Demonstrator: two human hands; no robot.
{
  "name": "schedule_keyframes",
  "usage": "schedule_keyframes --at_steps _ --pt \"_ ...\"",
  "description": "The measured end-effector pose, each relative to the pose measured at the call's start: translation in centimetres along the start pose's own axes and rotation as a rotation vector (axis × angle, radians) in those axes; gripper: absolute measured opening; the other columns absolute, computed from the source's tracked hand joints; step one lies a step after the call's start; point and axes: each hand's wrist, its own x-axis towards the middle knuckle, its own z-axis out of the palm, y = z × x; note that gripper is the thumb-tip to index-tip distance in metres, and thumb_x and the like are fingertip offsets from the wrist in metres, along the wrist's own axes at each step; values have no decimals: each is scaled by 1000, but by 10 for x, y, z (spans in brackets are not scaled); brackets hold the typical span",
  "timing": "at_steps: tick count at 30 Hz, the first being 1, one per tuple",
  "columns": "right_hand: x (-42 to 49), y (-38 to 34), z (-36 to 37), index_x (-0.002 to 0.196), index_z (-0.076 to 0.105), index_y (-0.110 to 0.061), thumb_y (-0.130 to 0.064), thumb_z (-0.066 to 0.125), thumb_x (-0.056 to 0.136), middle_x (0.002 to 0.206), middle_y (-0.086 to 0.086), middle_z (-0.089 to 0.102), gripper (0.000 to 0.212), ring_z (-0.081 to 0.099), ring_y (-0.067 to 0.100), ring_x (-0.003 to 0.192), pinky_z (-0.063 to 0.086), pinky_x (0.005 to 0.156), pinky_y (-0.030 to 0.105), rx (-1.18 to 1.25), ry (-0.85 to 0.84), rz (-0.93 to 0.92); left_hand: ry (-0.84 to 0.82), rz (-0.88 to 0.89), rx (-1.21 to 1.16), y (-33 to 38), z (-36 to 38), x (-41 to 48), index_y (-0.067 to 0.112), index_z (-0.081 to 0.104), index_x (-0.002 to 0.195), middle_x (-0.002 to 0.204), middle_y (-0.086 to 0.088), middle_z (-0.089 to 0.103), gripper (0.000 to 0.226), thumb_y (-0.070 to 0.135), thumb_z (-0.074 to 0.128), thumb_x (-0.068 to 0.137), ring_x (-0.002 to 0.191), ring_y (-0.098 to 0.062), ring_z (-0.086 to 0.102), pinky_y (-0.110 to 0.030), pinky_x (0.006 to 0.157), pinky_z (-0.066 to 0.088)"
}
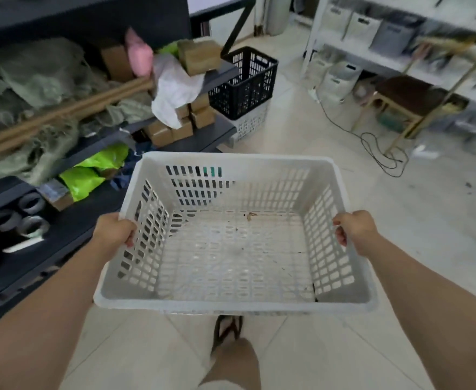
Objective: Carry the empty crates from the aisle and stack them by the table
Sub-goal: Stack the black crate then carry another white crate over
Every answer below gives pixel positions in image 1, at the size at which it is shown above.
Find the person's right hand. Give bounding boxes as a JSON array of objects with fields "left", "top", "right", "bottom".
[{"left": 333, "top": 210, "right": 381, "bottom": 258}]

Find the person's left hand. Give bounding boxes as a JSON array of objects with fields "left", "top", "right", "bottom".
[{"left": 92, "top": 213, "right": 138, "bottom": 262}]

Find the white plastic basket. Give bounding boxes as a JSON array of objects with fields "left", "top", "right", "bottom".
[{"left": 93, "top": 152, "right": 378, "bottom": 315}]

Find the person's left forearm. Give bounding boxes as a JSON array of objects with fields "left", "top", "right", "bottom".
[{"left": 0, "top": 239, "right": 118, "bottom": 390}]

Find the person's right forearm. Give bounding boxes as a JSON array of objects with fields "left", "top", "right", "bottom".
[{"left": 358, "top": 235, "right": 476, "bottom": 390}]

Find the neon green plastic bag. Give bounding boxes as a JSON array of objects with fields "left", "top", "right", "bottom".
[
  {"left": 77, "top": 143, "right": 130, "bottom": 170},
  {"left": 59, "top": 166, "right": 106, "bottom": 203}
]

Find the grey tape roll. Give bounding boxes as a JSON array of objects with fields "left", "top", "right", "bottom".
[
  {"left": 18, "top": 193, "right": 46, "bottom": 215},
  {"left": 19, "top": 216, "right": 51, "bottom": 239},
  {"left": 0, "top": 210, "right": 22, "bottom": 233}
]

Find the small white adapter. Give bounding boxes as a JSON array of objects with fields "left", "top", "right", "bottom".
[{"left": 412, "top": 145, "right": 438, "bottom": 160}]

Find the stack of small brown boxes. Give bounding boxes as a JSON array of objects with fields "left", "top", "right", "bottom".
[{"left": 144, "top": 93, "right": 217, "bottom": 148}]

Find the dark sandal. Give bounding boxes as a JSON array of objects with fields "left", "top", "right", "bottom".
[{"left": 210, "top": 315, "right": 244, "bottom": 359}]

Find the long cardboard tube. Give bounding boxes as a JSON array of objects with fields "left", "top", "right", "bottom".
[
  {"left": 0, "top": 82, "right": 156, "bottom": 164},
  {"left": 0, "top": 78, "right": 154, "bottom": 147}
]

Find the white plastic crate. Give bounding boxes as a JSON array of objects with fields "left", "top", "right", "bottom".
[{"left": 227, "top": 100, "right": 270, "bottom": 148}]

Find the wooden stool with dark seat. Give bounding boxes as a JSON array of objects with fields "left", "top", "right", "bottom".
[{"left": 351, "top": 35, "right": 476, "bottom": 155}]

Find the white plastic bag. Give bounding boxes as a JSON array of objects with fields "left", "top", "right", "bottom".
[{"left": 151, "top": 53, "right": 206, "bottom": 129}]

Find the person's leg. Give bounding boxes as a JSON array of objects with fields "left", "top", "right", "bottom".
[{"left": 197, "top": 337, "right": 261, "bottom": 390}]

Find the pile of green woven sacks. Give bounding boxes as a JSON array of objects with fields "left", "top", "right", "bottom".
[{"left": 0, "top": 36, "right": 154, "bottom": 187}]

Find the black plastic crate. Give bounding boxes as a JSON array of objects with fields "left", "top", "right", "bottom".
[{"left": 208, "top": 46, "right": 279, "bottom": 121}]

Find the plain brown cardboard box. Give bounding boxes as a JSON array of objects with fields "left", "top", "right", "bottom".
[{"left": 101, "top": 45, "right": 134, "bottom": 82}]

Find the white metal shelf unit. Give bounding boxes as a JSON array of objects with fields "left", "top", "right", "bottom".
[{"left": 301, "top": 0, "right": 476, "bottom": 112}]

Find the pink plastic bag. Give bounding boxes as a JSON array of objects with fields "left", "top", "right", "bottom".
[{"left": 124, "top": 28, "right": 154, "bottom": 77}]

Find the large brown wrapped box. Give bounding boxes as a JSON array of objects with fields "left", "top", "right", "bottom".
[{"left": 176, "top": 39, "right": 222, "bottom": 76}]

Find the row of white storage bags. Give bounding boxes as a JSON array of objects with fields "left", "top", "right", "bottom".
[{"left": 306, "top": 3, "right": 425, "bottom": 105}]

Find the grey round bin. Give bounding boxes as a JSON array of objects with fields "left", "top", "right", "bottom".
[{"left": 264, "top": 0, "right": 298, "bottom": 36}]

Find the dark metal shelf unit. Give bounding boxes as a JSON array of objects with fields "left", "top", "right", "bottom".
[{"left": 0, "top": 0, "right": 240, "bottom": 333}]

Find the black cable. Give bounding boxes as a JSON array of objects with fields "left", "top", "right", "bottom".
[{"left": 318, "top": 97, "right": 409, "bottom": 178}]

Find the black metal table frame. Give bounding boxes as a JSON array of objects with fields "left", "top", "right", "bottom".
[{"left": 188, "top": 0, "right": 259, "bottom": 58}]

